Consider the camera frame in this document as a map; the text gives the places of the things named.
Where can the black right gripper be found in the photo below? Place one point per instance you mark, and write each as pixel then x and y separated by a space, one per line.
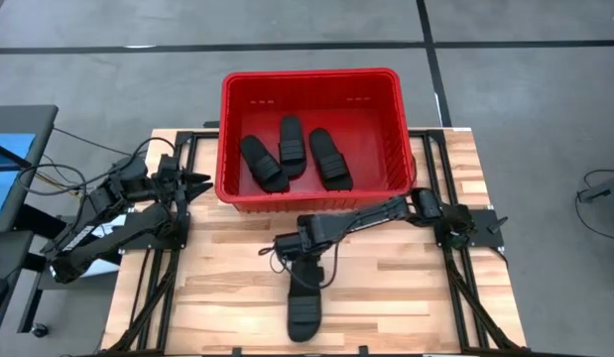
pixel 316 233

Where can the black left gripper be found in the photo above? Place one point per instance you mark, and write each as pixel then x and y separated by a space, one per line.
pixel 175 191

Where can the black rubber slide sandal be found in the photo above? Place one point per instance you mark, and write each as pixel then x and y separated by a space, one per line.
pixel 264 166
pixel 304 312
pixel 331 163
pixel 292 144

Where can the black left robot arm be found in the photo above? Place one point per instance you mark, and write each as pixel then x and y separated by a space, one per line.
pixel 113 238

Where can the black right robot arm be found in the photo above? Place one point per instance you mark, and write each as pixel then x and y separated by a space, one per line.
pixel 376 213

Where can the red plastic bin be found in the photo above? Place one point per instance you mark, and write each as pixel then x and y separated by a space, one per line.
pixel 366 99

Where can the black table edge clamp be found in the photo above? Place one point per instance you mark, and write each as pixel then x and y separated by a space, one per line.
pixel 236 351
pixel 363 350

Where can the white paper sheet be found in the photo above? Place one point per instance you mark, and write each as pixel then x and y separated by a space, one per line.
pixel 105 268

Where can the black monitor stand bar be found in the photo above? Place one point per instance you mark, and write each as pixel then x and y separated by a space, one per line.
pixel 34 220

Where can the computer monitor blue screen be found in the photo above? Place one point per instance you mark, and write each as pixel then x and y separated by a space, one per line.
pixel 19 149

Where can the dark grey desk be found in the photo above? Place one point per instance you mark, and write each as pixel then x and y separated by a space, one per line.
pixel 9 253

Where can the black caster wheel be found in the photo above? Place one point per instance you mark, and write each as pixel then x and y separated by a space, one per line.
pixel 39 330

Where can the grey equipment stand leg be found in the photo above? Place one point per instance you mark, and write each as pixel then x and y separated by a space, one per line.
pixel 604 191

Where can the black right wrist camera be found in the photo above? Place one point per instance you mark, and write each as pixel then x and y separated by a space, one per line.
pixel 286 246

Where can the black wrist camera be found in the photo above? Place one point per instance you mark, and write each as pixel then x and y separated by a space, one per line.
pixel 169 163
pixel 286 246

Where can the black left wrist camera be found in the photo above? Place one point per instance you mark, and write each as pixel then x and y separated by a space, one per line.
pixel 169 163

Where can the black aluminium table frame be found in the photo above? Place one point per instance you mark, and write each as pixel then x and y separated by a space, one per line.
pixel 183 138

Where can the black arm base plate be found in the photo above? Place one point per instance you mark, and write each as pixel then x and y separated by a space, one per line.
pixel 487 240
pixel 180 243

